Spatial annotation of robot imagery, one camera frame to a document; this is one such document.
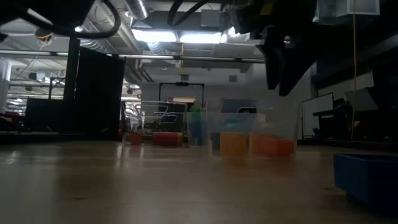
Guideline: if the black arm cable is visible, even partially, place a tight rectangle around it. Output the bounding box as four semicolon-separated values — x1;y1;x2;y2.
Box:
12;0;123;40
167;0;210;28

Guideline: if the black low cabinet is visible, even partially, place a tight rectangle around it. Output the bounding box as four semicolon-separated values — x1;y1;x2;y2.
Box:
24;96;77;133

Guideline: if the small yellow building block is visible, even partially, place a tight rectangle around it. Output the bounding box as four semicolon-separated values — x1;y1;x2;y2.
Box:
220;132;249;157

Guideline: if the yellow hanging cable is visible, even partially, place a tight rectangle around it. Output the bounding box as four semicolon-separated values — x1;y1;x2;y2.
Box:
350;0;358;140

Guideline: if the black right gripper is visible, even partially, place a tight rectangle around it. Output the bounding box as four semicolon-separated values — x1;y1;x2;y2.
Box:
231;0;318;96

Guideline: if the large silver ventilation duct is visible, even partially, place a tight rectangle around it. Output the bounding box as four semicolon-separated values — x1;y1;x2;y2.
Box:
79;18;121;55

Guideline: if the small clear plastic container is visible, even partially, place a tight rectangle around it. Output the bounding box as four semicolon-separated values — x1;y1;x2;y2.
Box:
206;98;300;160

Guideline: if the grey ceiling box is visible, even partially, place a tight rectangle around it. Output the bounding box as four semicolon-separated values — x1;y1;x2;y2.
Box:
200;8;222;29

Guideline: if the whiteboard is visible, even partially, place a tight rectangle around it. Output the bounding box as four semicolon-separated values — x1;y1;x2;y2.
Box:
300;91;335;139

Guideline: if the small red building block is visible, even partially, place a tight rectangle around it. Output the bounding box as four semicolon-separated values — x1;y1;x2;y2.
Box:
272;138;295;157

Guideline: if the small orange building block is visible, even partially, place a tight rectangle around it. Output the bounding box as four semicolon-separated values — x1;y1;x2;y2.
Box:
248;132;275;156

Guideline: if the ceiling light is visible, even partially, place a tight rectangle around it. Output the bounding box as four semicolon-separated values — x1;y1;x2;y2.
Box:
131;29;178;44
179;32;223;45

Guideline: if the red cylinder block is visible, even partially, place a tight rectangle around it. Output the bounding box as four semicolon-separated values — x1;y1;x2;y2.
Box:
151;132;178;147

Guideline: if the white sheet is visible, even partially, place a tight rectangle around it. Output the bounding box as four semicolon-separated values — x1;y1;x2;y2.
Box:
343;88;379;112

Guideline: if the white pillar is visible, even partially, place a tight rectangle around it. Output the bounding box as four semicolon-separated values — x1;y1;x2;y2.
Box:
0;58;12;116

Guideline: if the small silver ventilation duct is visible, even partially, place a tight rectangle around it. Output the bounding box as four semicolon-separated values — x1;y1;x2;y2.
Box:
124;0;150;21

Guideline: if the clear container for cylinders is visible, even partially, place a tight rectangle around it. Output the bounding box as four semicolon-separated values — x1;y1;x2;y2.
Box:
121;100;188;147

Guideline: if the long horizontal ceiling pipe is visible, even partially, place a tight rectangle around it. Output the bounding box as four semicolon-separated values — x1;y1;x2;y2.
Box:
107;53;266;65

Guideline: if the dark desk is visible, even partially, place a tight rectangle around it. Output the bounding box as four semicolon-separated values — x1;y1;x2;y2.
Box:
312;107;398;141

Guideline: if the yellow cable reel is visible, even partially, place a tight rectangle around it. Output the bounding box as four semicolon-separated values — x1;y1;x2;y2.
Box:
34;26;54;50

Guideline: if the black metal frame stand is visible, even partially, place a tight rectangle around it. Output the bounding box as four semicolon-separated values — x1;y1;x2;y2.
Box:
158;82;206;108

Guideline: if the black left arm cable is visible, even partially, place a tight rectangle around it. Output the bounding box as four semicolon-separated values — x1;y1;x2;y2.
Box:
12;0;123;40

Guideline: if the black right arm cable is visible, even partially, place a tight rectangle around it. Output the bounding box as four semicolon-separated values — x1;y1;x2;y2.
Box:
167;0;210;28

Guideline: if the white ceiling box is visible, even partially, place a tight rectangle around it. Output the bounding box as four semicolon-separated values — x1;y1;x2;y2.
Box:
317;0;381;26

